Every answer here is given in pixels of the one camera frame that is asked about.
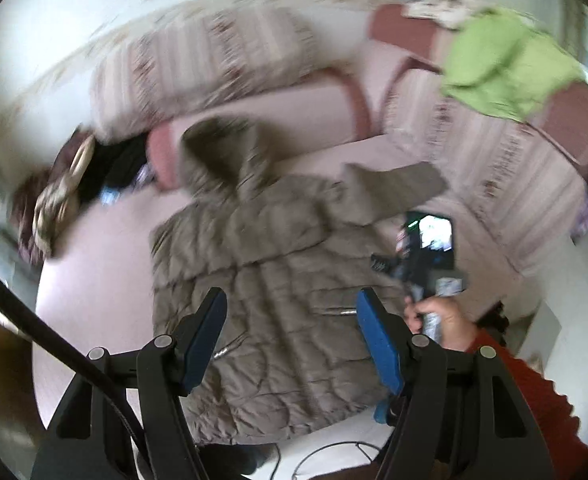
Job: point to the green cloth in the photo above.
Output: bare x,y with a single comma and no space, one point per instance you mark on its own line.
509,70

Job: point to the striped padded headboard section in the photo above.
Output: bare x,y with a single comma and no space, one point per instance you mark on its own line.
494,170

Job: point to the black clothes pile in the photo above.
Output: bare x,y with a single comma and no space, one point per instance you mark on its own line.
116,165

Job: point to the brown and beige blanket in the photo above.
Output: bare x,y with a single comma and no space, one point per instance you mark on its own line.
56,200

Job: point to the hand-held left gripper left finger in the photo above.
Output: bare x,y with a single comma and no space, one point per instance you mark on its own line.
208,332

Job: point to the round bed with pink cover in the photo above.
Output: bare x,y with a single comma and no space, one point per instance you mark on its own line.
103,260

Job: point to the striped floral pillow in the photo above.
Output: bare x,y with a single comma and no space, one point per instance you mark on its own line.
203,70

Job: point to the white patterned cloth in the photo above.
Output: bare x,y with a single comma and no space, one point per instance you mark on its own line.
444,2

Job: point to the pink padded headboard bolster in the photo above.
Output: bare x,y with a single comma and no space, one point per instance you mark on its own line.
284,115

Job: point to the person's right hand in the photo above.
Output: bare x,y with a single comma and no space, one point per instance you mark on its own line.
444,317

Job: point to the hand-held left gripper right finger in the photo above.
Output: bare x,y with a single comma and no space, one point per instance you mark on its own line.
376,332

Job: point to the small blue item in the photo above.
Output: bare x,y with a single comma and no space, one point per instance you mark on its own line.
108,196

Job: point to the olive quilted puffer jacket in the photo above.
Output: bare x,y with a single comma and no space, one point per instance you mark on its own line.
274,260

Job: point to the person's red-sleeved right forearm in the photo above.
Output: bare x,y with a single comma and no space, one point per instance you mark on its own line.
529,400

